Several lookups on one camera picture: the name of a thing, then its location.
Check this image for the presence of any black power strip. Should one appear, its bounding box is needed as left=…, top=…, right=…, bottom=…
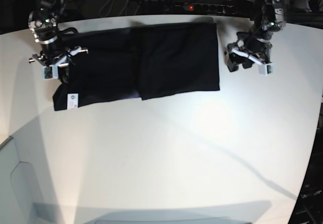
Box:
left=171, top=3, right=237, bottom=16

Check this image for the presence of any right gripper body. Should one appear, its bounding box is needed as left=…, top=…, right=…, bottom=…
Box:
left=28, top=43, right=89, bottom=67

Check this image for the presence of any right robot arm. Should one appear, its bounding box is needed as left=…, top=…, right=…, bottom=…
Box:
left=28, top=0, right=88, bottom=83

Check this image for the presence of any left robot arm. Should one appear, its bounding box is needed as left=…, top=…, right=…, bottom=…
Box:
left=226, top=0, right=286, bottom=75

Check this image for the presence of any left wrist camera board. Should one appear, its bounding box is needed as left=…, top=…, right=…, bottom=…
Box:
left=258, top=63, right=273, bottom=76

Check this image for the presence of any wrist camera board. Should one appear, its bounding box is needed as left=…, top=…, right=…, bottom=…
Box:
left=258, top=63, right=273, bottom=76
left=42, top=65, right=59, bottom=80

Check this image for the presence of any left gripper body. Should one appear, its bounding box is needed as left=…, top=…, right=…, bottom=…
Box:
left=226, top=36, right=272, bottom=65

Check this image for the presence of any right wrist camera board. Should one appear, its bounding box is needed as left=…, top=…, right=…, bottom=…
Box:
left=42, top=65, right=59, bottom=80

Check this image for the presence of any black T-shirt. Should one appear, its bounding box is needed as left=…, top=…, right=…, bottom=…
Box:
left=52, top=22, right=220, bottom=111

